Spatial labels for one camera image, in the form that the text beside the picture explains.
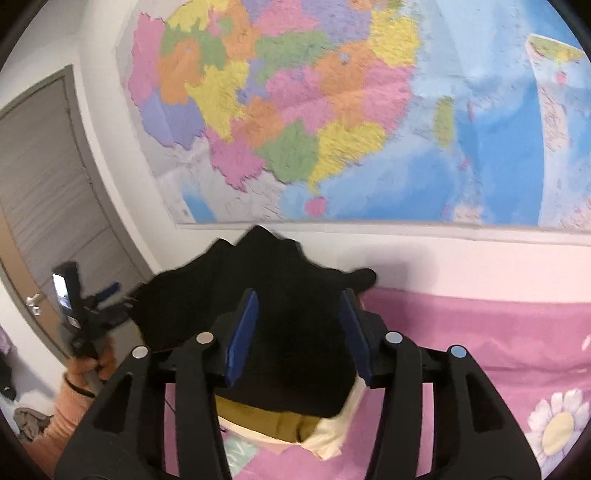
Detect black large garment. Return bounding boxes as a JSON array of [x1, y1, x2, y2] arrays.
[[128, 226, 378, 418]]

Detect left forearm orange sleeve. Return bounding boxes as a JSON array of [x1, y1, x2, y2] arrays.
[[25, 376, 95, 479]]

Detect dark clothes on floor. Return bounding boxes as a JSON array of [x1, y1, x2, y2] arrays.
[[0, 350, 52, 444]]

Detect left hand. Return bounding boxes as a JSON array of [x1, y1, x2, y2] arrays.
[[65, 337, 116, 388]]

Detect grey wooden door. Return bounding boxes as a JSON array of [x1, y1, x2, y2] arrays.
[[1, 66, 153, 360]]

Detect pink bed sheet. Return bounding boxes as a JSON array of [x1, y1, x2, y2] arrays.
[[163, 286, 591, 480]]

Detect cream folded garment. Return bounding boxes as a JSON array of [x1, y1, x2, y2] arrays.
[[221, 377, 367, 461]]

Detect olive folded garment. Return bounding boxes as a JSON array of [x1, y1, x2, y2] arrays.
[[215, 396, 321, 443]]

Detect silver door handle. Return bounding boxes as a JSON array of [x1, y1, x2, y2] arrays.
[[25, 293, 44, 317]]

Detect colourful wall map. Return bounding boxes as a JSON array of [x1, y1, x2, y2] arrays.
[[115, 0, 590, 231]]

